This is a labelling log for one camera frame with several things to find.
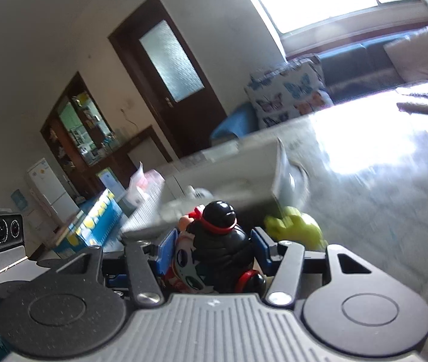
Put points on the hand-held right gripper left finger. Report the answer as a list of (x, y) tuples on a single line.
[(167, 252)]

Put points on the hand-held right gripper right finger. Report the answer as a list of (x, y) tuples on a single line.
[(262, 249)]

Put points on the black ninja toy figure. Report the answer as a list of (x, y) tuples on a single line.
[(219, 243)]

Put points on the grey marble desktop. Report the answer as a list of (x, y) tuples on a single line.
[(368, 196)]

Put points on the yellow-green toy figure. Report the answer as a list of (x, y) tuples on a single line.
[(295, 230)]

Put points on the white refrigerator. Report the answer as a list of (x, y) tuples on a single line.
[(50, 192)]

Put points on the white plastic bag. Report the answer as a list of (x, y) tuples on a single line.
[(142, 186)]

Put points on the grey storage box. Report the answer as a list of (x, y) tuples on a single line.
[(233, 181)]

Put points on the blue and yellow carton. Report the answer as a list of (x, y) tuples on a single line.
[(93, 220)]

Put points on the dark wooden cabinet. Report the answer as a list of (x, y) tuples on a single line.
[(86, 135)]

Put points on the butterfly print cushion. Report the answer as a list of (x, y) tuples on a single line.
[(287, 96)]

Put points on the dark wooden glass door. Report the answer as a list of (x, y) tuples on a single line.
[(170, 71)]

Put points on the grey remote control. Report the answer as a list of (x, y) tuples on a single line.
[(423, 107)]

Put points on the dark blue sofa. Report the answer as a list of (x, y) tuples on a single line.
[(372, 60)]

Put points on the white cushion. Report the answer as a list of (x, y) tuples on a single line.
[(417, 58)]

